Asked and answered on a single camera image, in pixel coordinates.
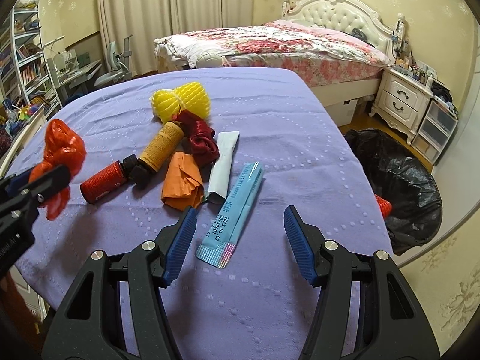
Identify grey study desk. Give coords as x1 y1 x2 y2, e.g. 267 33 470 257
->
46 58 102 106

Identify brown bottle yellow label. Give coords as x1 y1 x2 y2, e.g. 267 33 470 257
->
127 121 185 189

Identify light blue sachet packet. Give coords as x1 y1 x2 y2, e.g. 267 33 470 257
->
195 162 264 269

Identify translucent plastic drawer unit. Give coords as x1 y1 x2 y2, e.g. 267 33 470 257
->
412 97 458 165

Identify white teal tube package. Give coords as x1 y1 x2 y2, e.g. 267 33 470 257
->
206 131 240 205

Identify orange paper wad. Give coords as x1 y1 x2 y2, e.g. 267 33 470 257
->
161 151 204 211

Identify dark red cloth wad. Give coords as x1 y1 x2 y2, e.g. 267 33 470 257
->
172 110 220 169

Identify white under-bed storage box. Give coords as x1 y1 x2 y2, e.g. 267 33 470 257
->
325 98 358 127

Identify white bookshelf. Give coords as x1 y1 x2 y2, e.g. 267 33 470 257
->
1 0 62 118

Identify white nightstand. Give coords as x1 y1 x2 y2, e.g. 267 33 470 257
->
368 67 433 146

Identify yellow foam fruit net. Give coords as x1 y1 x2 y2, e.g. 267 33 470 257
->
150 81 211 123

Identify floral pink quilt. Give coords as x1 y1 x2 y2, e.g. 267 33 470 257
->
154 19 391 87

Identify grey desk chair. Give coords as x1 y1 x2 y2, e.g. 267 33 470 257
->
94 34 133 89

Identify red foam fruit net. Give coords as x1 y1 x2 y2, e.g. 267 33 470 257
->
375 195 393 219

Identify beige curtains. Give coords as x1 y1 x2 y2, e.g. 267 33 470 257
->
97 0 253 75

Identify red plastic bag wad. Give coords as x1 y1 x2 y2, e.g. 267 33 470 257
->
28 119 86 221

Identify white tufted headboard bed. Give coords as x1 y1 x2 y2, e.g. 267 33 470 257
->
157 0 394 107

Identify purple bed sheet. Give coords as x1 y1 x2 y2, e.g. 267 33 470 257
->
16 67 391 359

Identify black trash bag bin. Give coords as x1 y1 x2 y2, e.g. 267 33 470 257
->
344 128 443 256

